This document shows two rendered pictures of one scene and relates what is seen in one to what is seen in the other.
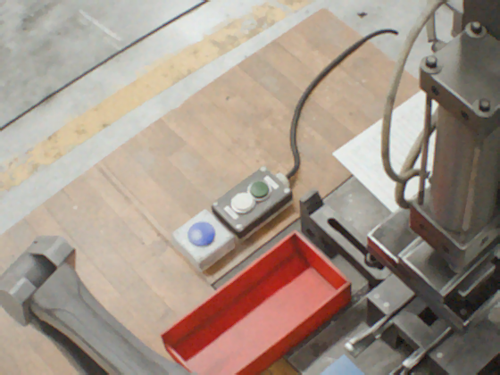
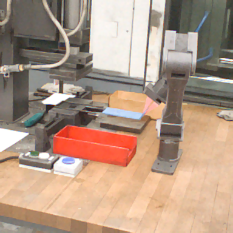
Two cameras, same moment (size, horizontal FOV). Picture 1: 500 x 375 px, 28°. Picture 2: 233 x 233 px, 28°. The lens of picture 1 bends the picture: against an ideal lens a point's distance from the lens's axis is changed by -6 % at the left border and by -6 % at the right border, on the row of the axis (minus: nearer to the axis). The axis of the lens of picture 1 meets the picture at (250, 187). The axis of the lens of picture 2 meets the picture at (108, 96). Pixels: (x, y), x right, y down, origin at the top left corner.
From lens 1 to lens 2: 2.06 m
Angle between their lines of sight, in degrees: 97
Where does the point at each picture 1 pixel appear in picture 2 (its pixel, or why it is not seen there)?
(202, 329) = (108, 161)
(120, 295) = (113, 182)
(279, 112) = not seen: outside the picture
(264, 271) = (71, 150)
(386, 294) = (70, 112)
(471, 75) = not seen: outside the picture
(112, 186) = (55, 201)
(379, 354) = not seen: hidden behind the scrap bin
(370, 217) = (24, 143)
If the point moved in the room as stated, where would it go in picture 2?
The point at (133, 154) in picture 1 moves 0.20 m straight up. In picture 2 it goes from (30, 201) to (31, 128)
